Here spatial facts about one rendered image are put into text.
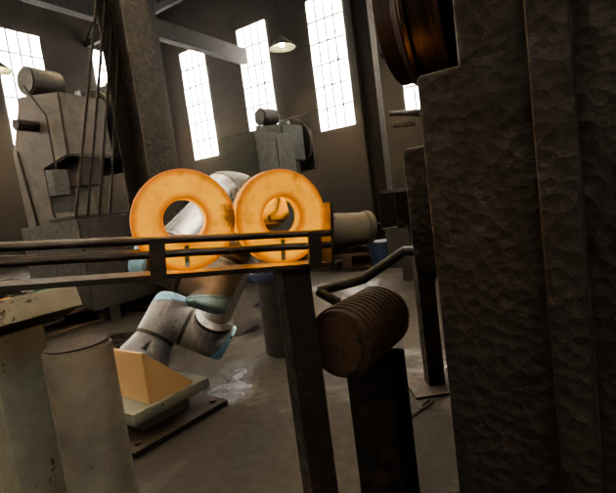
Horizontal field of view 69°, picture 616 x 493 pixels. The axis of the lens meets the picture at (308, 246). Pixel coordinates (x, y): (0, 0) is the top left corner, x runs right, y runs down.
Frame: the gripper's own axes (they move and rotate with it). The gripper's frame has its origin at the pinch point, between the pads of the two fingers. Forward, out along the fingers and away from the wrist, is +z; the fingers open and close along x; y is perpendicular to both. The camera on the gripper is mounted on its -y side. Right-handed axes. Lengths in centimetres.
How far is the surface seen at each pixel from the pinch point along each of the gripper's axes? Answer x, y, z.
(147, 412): -25, -36, -99
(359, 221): 13.8, -5.1, 0.9
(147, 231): -21.0, -1.6, 1.0
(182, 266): -16.8, -7.4, -0.6
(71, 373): -36.1, -18.7, -23.0
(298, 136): 335, 337, -704
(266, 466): 3, -56, -67
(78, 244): -29.9, -2.6, 2.8
